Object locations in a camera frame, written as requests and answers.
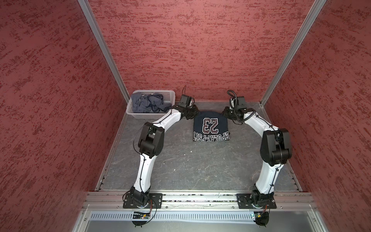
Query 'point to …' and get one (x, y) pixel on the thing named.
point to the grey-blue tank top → (149, 103)
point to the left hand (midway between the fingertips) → (200, 114)
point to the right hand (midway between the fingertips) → (222, 114)
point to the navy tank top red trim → (210, 126)
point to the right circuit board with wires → (261, 218)
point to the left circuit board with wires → (139, 215)
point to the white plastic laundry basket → (169, 96)
